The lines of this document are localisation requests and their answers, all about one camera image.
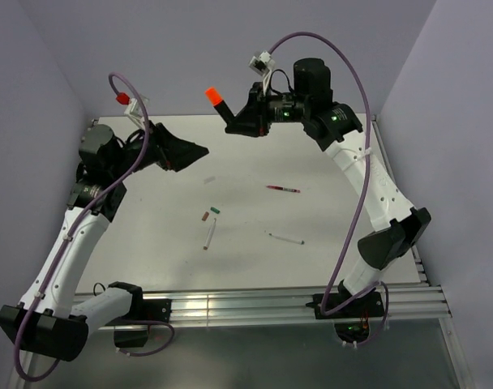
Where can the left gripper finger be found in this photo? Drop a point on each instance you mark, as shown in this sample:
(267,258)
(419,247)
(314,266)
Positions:
(180,159)
(172,143)

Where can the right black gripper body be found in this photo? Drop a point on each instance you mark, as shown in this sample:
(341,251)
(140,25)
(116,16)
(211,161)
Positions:
(285,109)

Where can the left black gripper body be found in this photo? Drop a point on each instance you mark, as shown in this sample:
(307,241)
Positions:
(155,150)

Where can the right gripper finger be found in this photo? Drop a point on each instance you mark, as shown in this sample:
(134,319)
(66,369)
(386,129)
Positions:
(252,109)
(251,129)

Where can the black orange highlighter pen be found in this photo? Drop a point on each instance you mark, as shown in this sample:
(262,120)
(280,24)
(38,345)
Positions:
(224,112)

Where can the orange highlighter cap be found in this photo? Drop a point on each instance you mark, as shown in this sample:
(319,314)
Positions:
(213,96)

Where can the red pink pen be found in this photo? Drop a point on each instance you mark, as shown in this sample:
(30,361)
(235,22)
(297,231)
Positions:
(282,188)

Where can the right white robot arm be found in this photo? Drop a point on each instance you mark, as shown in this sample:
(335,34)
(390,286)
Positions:
(397,224)

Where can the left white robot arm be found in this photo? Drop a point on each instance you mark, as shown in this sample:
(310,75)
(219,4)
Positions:
(46,321)

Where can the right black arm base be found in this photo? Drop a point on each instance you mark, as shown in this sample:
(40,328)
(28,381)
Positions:
(357,313)

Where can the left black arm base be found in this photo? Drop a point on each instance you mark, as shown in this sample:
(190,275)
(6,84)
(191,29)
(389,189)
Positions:
(131,333)

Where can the white brown-tip pen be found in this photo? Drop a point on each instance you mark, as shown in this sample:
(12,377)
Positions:
(211,232)

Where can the white green-tip pen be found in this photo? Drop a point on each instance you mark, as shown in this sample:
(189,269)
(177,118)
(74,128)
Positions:
(287,239)

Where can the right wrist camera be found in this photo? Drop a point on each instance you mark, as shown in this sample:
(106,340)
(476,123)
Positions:
(263,64)

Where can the aluminium rail frame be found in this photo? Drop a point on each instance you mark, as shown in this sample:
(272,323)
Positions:
(245,277)

